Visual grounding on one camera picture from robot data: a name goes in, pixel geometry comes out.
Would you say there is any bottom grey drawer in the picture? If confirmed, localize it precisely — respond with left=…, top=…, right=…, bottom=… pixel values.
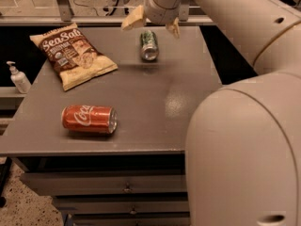
left=72, top=212, right=190, bottom=226

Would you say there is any sea salt chips bag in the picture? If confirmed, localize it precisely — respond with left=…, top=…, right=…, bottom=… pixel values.
left=30, top=24, right=118, bottom=91

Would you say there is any green soda can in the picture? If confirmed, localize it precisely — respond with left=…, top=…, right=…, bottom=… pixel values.
left=140, top=30, right=159, bottom=61

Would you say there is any top grey drawer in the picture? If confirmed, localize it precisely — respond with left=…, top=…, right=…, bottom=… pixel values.
left=21, top=171, right=186, bottom=196

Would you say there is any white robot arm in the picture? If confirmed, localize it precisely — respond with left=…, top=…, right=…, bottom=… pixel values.
left=122, top=0, right=301, bottom=226

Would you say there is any middle grey drawer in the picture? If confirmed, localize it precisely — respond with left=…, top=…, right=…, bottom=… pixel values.
left=54, top=194, right=189, bottom=214

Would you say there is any red Coca-Cola can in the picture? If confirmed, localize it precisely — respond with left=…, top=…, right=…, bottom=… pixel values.
left=61, top=105, right=118, bottom=135

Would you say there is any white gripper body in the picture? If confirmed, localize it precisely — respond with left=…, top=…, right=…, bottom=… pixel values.
left=143, top=0, right=182, bottom=24

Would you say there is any grey drawer cabinet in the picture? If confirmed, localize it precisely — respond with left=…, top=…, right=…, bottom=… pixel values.
left=0, top=27, right=220, bottom=226

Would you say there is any white pump bottle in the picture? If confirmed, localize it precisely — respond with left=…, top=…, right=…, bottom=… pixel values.
left=7, top=61, right=31, bottom=94

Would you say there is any metal railing frame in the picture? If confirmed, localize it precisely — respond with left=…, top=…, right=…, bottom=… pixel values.
left=0, top=0, right=217, bottom=27

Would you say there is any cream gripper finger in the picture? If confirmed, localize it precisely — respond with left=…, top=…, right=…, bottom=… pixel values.
left=121, top=5, right=146, bottom=31
left=166, top=18, right=180, bottom=39

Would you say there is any black cable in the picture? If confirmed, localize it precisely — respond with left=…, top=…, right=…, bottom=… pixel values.
left=66, top=0, right=130, bottom=17

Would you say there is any grey drawer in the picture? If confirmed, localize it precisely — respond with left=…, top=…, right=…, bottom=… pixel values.
left=72, top=212, right=190, bottom=226
left=21, top=171, right=186, bottom=196
left=54, top=194, right=189, bottom=214

